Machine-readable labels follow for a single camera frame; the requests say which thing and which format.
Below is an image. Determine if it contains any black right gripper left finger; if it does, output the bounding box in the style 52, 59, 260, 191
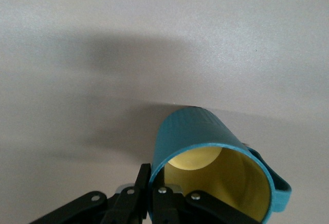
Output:
29, 163, 152, 224

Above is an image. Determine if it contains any teal ribbed cup yellow inside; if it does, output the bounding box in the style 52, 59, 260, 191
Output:
148, 107, 293, 224

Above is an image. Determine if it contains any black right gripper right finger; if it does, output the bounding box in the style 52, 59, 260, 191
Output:
151, 185, 260, 224

